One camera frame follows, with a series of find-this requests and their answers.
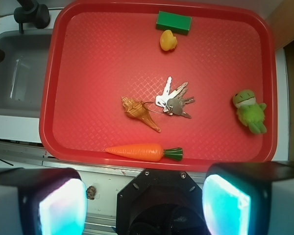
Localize orange toy carrot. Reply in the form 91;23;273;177
105;143;183;162

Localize yellow rubber duck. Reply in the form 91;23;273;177
159;30;177;51

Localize silver keys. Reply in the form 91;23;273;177
144;76;195;119

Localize red plastic tray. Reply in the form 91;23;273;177
40;0;277;172

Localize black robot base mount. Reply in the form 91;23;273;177
116;169;210;235

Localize dark grey toy faucet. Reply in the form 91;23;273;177
0;0;50;62

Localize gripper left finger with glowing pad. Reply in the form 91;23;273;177
0;168;87;235

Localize grey toy sink basin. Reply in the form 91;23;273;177
0;29;52;118

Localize tan conch seashell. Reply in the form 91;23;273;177
121;96;161;133

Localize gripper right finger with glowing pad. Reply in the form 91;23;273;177
202;161;294;235

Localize green plush frog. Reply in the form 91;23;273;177
232;89;267;135

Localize green rectangular block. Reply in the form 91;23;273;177
156;11;192;35

